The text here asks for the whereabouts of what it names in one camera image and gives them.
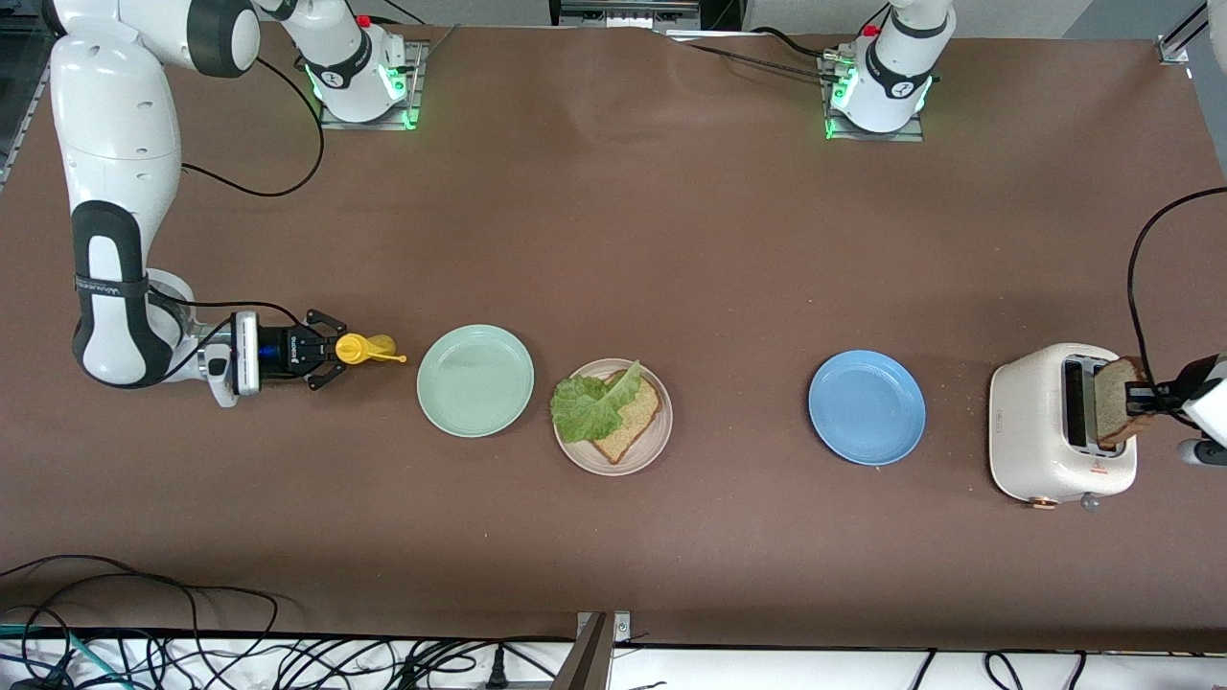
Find brown bread slice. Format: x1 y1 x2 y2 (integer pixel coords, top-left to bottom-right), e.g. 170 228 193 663
590 370 664 465
1095 356 1151 447

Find yellow mustard squeeze bottle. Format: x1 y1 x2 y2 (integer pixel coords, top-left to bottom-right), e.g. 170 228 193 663
336 333 408 367

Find green lettuce leaf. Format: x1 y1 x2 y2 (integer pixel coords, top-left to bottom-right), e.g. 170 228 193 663
549 360 643 444

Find mint green plate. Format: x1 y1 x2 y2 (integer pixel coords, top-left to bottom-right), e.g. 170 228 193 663
416 324 536 439

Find beige plate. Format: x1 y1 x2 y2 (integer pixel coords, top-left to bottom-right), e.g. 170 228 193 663
552 358 674 477

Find blue plate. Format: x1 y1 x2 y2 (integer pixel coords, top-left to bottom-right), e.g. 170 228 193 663
807 349 927 468

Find white two-slot toaster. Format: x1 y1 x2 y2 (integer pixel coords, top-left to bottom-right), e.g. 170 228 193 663
988 343 1139 512

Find black right arm cable loop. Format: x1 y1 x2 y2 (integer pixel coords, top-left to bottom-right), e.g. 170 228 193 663
180 56 325 199

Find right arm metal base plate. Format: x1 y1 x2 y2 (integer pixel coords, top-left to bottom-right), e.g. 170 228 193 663
318 38 428 131

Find long black cable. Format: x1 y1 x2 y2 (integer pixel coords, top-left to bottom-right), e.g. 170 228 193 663
0 554 279 633

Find tangled black cables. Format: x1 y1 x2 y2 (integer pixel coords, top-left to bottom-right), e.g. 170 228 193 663
0 575 576 690

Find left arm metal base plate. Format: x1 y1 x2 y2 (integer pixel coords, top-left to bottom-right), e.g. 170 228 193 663
818 53 926 143

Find aluminium frame rail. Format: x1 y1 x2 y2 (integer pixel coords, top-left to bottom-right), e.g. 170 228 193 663
0 24 54 188

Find aluminium profile post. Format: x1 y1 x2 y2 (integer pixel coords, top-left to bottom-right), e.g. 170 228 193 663
1157 0 1214 66

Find teal cable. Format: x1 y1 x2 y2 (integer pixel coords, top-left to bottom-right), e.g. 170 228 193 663
0 623 102 686

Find grey metal bracket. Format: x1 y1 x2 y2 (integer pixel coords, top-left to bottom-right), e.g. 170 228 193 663
554 611 632 690

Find black base power cable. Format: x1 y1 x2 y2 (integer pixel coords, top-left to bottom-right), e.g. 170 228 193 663
661 27 845 82

